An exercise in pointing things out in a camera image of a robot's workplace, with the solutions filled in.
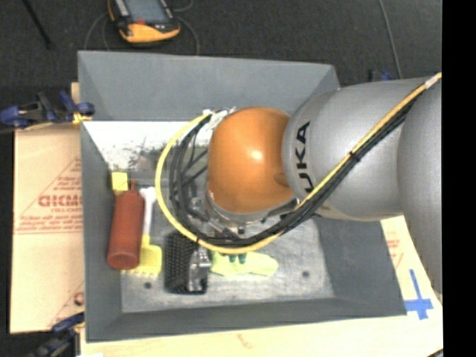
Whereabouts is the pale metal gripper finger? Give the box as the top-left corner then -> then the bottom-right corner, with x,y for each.
191,252 -> 210,275
188,274 -> 208,293

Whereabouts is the black studded brush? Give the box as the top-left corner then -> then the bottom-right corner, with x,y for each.
164,231 -> 200,295

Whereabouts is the yellow-green cloth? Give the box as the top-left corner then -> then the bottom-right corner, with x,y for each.
209,250 -> 280,277

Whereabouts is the red-brown squeeze bottle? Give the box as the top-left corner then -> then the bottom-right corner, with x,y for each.
106,179 -> 146,271

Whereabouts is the small yellow square block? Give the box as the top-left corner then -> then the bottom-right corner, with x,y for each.
110,172 -> 130,193

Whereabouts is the grey metal bin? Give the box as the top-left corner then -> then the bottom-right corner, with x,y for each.
77,50 -> 407,341

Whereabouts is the brown cardboard board, red print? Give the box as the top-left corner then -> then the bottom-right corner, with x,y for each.
9,119 -> 443,357

